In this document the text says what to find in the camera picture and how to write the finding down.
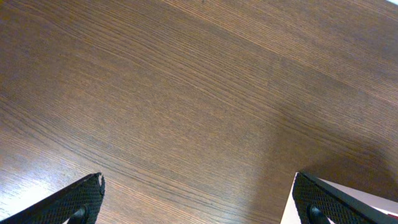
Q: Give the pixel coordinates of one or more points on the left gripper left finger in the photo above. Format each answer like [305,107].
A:
[79,202]

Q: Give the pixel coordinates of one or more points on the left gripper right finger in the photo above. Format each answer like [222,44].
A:
[319,202]

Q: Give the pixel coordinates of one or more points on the white cardboard box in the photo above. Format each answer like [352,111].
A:
[389,207]

